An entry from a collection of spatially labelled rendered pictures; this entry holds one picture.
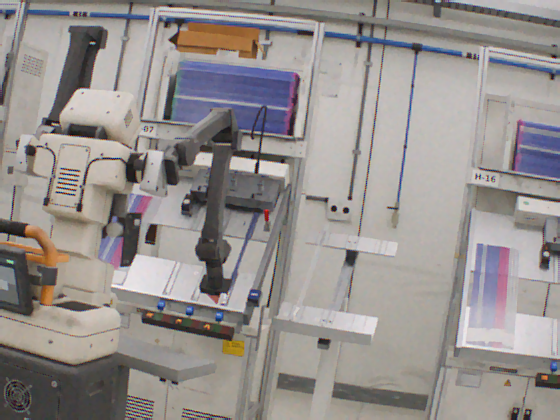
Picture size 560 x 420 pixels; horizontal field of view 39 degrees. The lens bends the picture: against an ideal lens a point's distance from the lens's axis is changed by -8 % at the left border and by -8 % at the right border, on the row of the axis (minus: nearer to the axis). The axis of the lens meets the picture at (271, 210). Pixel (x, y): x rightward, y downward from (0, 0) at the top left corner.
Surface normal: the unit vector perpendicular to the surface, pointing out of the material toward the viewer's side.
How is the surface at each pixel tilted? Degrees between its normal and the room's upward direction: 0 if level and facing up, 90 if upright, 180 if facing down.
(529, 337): 44
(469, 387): 90
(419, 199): 90
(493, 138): 90
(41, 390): 90
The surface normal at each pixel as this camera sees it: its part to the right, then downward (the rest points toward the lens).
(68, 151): -0.24, -0.15
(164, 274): -0.01, -0.73
